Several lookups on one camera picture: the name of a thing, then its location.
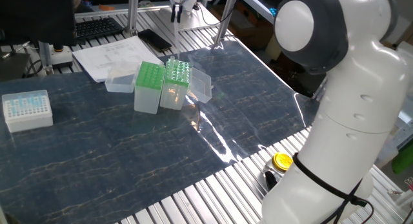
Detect translucent tip box green rack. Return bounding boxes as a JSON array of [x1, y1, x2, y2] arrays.
[[159, 55, 214, 111], [105, 61, 166, 115]]

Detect white tip box blue tips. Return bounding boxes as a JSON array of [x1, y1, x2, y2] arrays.
[[1, 89, 54, 134]]

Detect black smartphone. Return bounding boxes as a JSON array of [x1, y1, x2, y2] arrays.
[[137, 28, 173, 53]]

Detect black keyboard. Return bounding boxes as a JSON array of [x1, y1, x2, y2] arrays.
[[74, 16, 125, 41]]

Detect white paper sheet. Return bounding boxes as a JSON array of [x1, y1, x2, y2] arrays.
[[72, 36, 162, 83]]

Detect white stand base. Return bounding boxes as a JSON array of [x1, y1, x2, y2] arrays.
[[50, 45, 74, 69]]

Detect black monitor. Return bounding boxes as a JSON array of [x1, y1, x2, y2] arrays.
[[0, 0, 77, 48]]

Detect dark marble pattern mat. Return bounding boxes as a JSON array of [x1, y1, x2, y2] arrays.
[[0, 39, 320, 224]]

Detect silver metal bar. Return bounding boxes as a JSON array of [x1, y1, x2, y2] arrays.
[[1, 40, 32, 60]]

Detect black box device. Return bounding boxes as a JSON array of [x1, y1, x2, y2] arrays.
[[0, 51, 32, 83]]

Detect glass jar gold lid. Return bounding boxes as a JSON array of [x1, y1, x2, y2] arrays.
[[263, 152, 294, 192]]

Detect grey slotted angle beam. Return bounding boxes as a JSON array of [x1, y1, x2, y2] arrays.
[[377, 119, 413, 168]]

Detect white pedestal metal base plate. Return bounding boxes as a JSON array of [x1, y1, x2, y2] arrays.
[[176, 0, 223, 33]]

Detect thin black cable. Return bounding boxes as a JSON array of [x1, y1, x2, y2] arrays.
[[195, 3, 234, 28]]

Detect aluminium frame post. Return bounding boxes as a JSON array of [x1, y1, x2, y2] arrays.
[[38, 39, 54, 76], [125, 0, 140, 37]]

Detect aluminium frame rail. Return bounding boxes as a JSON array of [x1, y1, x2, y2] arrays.
[[74, 4, 172, 19]]

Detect black cable loop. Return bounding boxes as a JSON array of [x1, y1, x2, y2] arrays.
[[23, 57, 45, 79]]

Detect thick black cable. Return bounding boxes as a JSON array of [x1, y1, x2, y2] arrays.
[[321, 198, 361, 224]]

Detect thin dark red cable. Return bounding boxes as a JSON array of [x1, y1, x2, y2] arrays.
[[354, 199, 376, 224]]

